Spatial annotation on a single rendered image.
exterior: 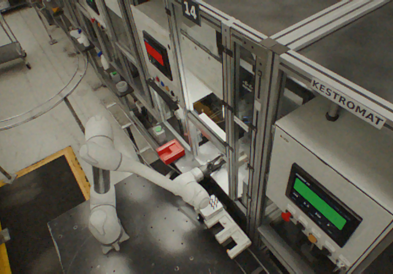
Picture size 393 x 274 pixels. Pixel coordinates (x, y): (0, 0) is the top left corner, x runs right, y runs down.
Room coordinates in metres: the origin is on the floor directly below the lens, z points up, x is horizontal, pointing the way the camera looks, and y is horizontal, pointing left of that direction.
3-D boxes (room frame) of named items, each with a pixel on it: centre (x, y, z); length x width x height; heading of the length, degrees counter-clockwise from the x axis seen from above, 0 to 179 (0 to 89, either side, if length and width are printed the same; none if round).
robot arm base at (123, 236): (0.86, 0.64, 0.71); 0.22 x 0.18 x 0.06; 27
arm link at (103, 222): (0.89, 0.66, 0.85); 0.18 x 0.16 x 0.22; 8
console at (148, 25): (1.50, 0.04, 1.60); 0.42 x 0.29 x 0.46; 27
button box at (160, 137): (1.45, 0.25, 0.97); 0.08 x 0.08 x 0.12; 27
